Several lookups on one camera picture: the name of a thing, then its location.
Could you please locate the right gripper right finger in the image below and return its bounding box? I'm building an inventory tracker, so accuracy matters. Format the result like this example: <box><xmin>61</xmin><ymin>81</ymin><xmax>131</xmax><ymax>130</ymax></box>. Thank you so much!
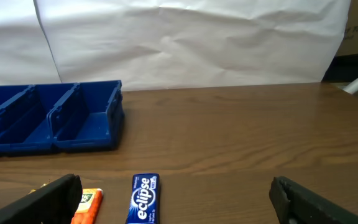
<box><xmin>268</xmin><ymin>176</ymin><xmax>358</xmax><ymax>224</ymax></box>

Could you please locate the gold candy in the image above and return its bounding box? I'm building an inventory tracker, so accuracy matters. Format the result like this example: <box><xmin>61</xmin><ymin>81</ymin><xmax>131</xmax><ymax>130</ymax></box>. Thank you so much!
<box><xmin>28</xmin><ymin>182</ymin><xmax>50</xmax><ymax>195</ymax></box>

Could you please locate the blue candy pack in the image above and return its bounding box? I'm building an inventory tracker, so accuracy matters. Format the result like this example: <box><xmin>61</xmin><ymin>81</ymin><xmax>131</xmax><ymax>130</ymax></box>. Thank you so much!
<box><xmin>125</xmin><ymin>172</ymin><xmax>161</xmax><ymax>224</ymax></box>

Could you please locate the blue tray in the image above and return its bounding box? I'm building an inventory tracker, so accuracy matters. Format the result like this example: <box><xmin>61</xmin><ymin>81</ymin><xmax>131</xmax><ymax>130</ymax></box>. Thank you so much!
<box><xmin>0</xmin><ymin>80</ymin><xmax>126</xmax><ymax>158</ymax></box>

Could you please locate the orange candy box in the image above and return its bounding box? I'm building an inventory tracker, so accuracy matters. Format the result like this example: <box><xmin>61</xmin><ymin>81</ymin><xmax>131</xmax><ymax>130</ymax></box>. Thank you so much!
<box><xmin>71</xmin><ymin>187</ymin><xmax>104</xmax><ymax>224</ymax></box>

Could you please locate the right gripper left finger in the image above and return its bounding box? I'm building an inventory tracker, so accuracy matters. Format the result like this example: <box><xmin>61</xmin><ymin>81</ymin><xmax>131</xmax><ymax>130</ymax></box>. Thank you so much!
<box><xmin>0</xmin><ymin>173</ymin><xmax>83</xmax><ymax>224</ymax></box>

